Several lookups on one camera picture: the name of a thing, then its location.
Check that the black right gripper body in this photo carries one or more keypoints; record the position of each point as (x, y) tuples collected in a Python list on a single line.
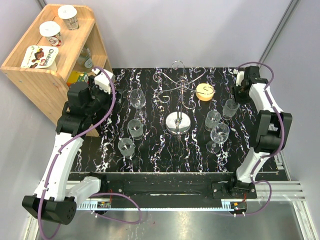
[(240, 96)]

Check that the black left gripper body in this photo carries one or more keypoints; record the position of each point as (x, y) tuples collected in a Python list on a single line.
[(100, 98)]

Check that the ribbed glass goblet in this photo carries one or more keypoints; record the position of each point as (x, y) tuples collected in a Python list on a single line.
[(229, 109)]

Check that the chrome wine glass rack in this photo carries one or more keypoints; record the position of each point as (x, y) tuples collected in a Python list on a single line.
[(177, 123)]

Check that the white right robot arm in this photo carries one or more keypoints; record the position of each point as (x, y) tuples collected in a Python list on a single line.
[(271, 128)]

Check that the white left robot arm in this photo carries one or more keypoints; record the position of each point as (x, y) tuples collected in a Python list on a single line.
[(88, 104)]

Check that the clear smooth wine glass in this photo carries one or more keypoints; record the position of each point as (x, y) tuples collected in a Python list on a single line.
[(138, 101)]

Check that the clear wine glass right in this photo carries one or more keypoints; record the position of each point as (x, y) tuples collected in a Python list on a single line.
[(218, 135)]

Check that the orange juice carton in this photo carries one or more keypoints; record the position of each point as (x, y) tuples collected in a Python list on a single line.
[(77, 76)]

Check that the patterned glass goblet right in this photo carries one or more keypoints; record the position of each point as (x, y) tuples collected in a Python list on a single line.
[(213, 117)]

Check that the glass bottle on shelf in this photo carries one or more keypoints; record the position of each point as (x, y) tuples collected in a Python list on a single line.
[(85, 59)]

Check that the clear patterned short goblet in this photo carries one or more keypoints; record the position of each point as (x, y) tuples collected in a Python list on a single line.
[(135, 129)]

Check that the frosted short goblet front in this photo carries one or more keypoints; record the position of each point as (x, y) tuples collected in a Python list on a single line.
[(126, 147)]

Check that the wooden shelf unit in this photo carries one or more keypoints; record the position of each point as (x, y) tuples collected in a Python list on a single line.
[(47, 89)]

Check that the Chobani yogurt cup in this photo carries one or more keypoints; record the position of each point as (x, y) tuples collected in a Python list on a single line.
[(40, 57)]

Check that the white lidded yogurt cup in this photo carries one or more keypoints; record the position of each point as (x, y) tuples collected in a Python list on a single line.
[(52, 32)]

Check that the clear cup white lid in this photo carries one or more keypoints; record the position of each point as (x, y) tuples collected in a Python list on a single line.
[(68, 14)]

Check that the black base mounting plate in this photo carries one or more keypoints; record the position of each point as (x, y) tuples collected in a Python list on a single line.
[(172, 190)]

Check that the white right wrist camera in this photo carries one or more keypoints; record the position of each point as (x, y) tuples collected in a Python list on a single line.
[(239, 76)]

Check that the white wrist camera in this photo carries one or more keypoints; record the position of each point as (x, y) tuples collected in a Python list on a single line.
[(101, 80), (239, 76)]

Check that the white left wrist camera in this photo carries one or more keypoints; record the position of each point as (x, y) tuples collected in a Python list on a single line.
[(101, 80)]

